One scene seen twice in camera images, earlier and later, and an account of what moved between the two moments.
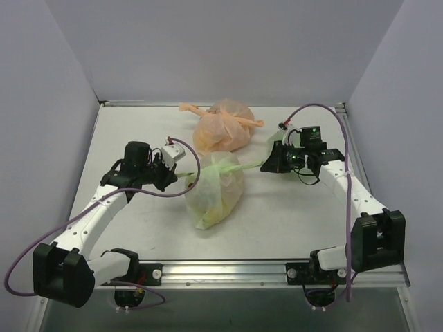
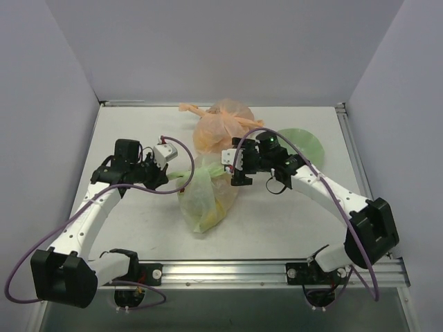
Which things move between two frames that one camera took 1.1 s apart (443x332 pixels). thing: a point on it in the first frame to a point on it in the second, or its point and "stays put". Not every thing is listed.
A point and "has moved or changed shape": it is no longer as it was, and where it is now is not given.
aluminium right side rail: [356, 160] stays put
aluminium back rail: [119, 103] stays put
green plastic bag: [213, 191] has moved or changed shape
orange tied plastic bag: [225, 126] stays put
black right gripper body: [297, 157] to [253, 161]
